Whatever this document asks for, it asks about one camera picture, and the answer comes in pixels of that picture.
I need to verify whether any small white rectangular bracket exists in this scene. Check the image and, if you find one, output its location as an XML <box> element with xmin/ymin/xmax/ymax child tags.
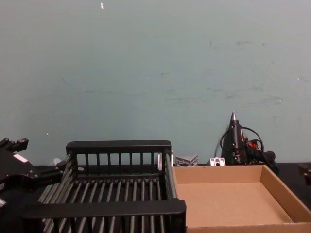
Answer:
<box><xmin>209</xmin><ymin>157</ymin><xmax>226</xmax><ymax>167</ymax></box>

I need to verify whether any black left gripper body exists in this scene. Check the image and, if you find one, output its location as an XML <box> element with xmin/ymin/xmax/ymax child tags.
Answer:
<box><xmin>0</xmin><ymin>149</ymin><xmax>40</xmax><ymax>195</ymax></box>

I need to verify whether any black corded tool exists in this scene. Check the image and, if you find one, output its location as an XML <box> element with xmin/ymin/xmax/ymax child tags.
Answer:
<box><xmin>213</xmin><ymin>111</ymin><xmax>280</xmax><ymax>174</ymax></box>

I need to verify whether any shallow brown cardboard tray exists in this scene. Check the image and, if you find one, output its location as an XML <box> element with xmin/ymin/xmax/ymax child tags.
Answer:
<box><xmin>171</xmin><ymin>164</ymin><xmax>311</xmax><ymax>233</ymax></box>

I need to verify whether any black rack with steel bars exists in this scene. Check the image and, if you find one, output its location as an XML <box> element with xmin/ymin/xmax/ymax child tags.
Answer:
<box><xmin>21</xmin><ymin>139</ymin><xmax>187</xmax><ymax>233</ymax></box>

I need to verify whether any plain pale wall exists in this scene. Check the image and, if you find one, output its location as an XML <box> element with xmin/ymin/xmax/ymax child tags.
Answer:
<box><xmin>0</xmin><ymin>0</ymin><xmax>311</xmax><ymax>167</ymax></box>

